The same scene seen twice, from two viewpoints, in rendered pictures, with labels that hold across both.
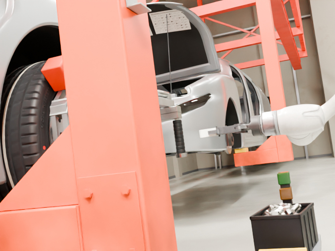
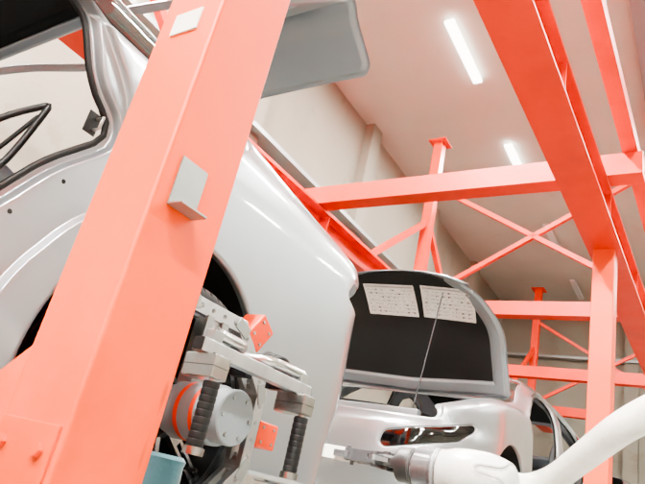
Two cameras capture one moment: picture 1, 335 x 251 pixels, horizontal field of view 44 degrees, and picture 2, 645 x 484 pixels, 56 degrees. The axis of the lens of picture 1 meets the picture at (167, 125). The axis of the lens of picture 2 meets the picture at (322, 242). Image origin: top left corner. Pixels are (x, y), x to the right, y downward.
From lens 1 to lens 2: 0.46 m
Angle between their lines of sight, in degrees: 25
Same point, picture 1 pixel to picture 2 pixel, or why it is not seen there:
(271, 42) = (604, 378)
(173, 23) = (452, 308)
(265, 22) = (600, 346)
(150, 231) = not seen: outside the picture
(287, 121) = (447, 471)
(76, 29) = (100, 215)
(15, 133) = not seen: hidden behind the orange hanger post
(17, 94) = not seen: hidden behind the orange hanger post
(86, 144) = (36, 369)
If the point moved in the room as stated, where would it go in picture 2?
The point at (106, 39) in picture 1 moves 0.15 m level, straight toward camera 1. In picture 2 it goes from (120, 235) to (76, 188)
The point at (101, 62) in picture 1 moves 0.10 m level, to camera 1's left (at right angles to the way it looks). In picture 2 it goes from (101, 263) to (47, 255)
